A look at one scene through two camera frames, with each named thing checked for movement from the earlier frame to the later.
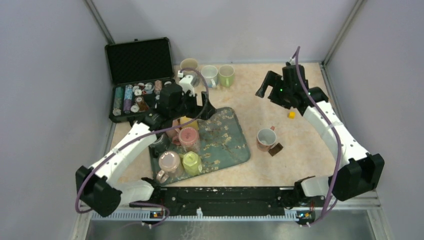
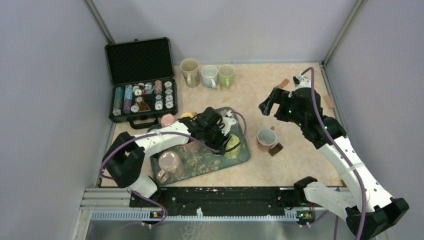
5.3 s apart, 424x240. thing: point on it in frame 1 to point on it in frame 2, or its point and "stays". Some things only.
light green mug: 226,74 stays
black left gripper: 210,111 to 223,139
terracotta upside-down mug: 266,138 stays
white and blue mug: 210,73 stays
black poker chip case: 139,69 stays
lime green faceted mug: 191,163 to 234,153
